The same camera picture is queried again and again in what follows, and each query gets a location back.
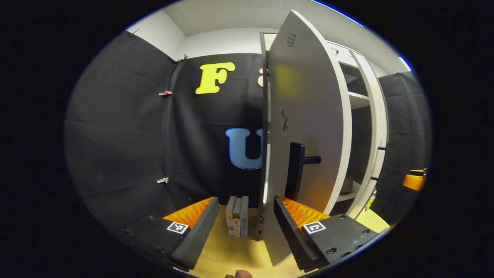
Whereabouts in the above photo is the grey book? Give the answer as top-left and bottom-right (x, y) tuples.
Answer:
(240, 196), (249, 237)

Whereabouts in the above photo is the white cabinet door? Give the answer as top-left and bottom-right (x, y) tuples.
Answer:
(345, 49), (388, 220)
(259, 10), (352, 267)

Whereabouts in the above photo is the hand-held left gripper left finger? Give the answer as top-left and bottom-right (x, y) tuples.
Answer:
(123, 196), (220, 271)

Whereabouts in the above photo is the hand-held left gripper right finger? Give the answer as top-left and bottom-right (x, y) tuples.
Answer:
(273, 195), (381, 273)

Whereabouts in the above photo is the white book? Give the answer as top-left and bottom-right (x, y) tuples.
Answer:
(233, 197), (242, 238)

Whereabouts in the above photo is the white cabinet shelf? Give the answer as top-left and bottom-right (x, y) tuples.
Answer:
(336, 181), (361, 202)
(347, 92), (371, 110)

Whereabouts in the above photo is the beige cabinet drawer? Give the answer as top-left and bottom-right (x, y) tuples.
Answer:
(327, 40), (359, 58)

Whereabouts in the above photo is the white shoe cabinet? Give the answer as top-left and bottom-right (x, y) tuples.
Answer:
(259, 32), (382, 217)

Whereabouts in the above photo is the black door handle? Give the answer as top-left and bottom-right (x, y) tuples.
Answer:
(284, 142), (321, 201)
(370, 145), (387, 182)

